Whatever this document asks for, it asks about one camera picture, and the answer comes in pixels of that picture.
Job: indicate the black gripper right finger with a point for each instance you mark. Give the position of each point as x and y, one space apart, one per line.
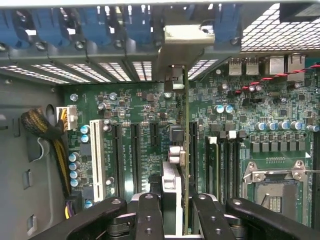
212 222

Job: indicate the thin locking lever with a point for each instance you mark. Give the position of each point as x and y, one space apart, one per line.
312 171

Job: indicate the open PC case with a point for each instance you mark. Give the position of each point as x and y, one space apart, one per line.
25 150

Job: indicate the CPU socket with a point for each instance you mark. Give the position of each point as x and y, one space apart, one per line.
275 197

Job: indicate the green motherboard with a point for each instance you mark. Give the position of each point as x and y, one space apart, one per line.
262 110

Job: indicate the short black expansion slot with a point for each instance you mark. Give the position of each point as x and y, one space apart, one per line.
154 135

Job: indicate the white power connector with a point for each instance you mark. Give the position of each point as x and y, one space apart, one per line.
70 117

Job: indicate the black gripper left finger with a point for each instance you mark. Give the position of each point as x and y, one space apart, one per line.
147 220

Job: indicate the white expansion slot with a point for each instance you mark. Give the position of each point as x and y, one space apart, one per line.
97 160

